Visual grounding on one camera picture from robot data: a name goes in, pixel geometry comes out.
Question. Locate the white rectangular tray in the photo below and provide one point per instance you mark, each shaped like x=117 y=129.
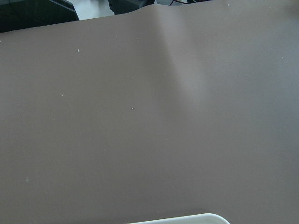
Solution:
x=206 y=218

